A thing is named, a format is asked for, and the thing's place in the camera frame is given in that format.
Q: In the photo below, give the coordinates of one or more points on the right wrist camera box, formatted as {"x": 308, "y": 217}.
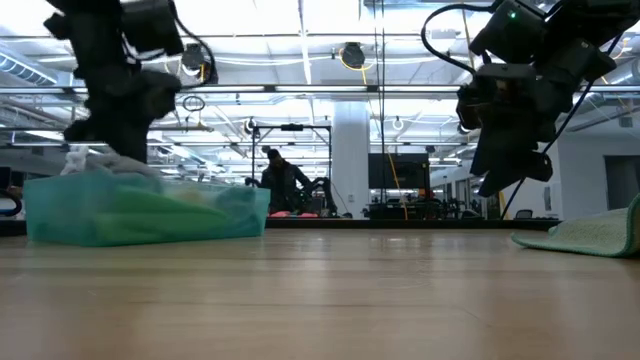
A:
{"x": 505, "y": 75}

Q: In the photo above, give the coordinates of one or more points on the silver air duct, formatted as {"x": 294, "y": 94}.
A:
{"x": 600, "y": 105}
{"x": 25, "y": 70}

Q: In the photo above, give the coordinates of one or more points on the black wall monitor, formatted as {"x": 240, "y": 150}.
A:
{"x": 405, "y": 170}

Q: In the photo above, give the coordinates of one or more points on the dark wall panel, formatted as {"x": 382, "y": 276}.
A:
{"x": 620, "y": 180}

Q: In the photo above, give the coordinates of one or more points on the small pink cloth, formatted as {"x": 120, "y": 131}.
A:
{"x": 292, "y": 214}

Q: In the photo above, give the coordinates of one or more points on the person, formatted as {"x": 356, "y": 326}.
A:
{"x": 282, "y": 180}

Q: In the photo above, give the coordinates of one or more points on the white pillar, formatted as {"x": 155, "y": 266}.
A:
{"x": 350, "y": 150}

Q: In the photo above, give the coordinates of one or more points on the teal translucent plastic bin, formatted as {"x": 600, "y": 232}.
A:
{"x": 150, "y": 220}

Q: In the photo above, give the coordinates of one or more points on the long ceiling light bar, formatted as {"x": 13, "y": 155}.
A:
{"x": 300, "y": 89}

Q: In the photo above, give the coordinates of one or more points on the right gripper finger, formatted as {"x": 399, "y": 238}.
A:
{"x": 500, "y": 182}
{"x": 484, "y": 157}

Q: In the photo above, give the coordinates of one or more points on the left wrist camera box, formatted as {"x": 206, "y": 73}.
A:
{"x": 150, "y": 25}

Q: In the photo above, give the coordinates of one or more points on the black background rig frame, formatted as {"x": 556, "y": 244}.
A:
{"x": 291, "y": 127}

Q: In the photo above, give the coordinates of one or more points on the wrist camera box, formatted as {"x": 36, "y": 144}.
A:
{"x": 150, "y": 25}
{"x": 505, "y": 75}

